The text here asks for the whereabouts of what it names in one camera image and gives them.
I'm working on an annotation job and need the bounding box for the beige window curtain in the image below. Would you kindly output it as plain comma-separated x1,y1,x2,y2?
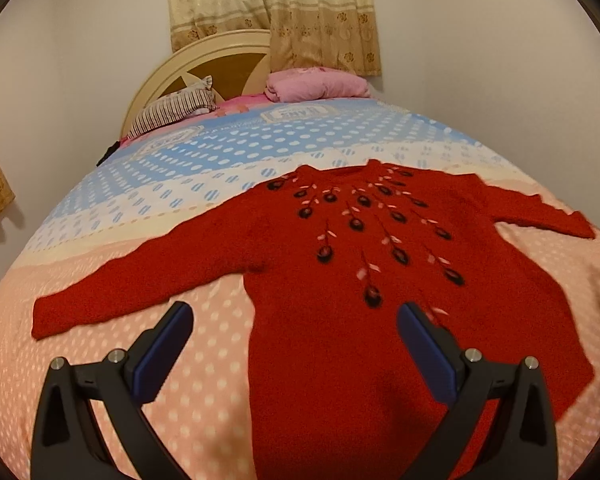
168,0,381,77

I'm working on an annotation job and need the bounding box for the cream wooden headboard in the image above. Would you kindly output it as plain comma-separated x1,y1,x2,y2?
120,29,271,136

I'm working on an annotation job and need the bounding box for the pink bed sheet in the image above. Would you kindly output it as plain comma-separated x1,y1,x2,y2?
214,93,273,117

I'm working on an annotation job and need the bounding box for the striped pillow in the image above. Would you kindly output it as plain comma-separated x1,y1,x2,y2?
123,75,216,140

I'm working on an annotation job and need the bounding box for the red knitted sweater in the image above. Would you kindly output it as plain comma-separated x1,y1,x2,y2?
32,160,594,479

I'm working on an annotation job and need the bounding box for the pink folded blanket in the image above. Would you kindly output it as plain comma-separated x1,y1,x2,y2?
264,66,370,103

